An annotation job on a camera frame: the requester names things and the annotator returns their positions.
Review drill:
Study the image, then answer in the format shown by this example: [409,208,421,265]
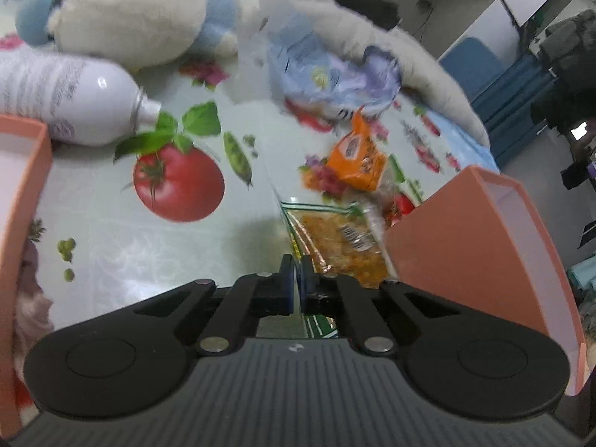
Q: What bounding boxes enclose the crumpled blue-white plastic bag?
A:
[266,13,404,125]

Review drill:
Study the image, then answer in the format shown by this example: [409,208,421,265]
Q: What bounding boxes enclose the white and blue plush toy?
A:
[15,0,260,74]

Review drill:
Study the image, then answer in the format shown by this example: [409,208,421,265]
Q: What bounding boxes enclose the clear green-striped snack packet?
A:
[278,199,399,340]

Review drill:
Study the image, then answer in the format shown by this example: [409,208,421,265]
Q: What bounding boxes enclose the blue chair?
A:
[439,37,507,104]

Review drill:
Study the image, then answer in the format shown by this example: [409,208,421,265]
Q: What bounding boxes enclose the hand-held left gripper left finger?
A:
[133,253,295,356]

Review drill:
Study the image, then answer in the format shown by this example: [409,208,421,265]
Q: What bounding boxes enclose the pink cardboard box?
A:
[383,166,588,397]

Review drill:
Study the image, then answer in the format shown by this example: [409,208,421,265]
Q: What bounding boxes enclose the light blue bedsheet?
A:
[435,114,500,174]

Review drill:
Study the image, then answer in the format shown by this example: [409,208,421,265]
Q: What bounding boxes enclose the orange snack packet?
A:
[325,108,390,193]

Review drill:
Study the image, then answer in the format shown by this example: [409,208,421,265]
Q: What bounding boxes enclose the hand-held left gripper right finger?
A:
[300,254,467,355]

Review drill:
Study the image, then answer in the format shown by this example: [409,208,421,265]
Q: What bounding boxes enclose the white plastic bottle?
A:
[0,50,162,148]

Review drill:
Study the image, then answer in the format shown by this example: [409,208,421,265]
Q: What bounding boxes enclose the dark hanging clothes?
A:
[530,8,596,132]

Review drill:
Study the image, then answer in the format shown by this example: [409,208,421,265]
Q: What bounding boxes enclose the printed fruit mat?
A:
[0,0,466,338]

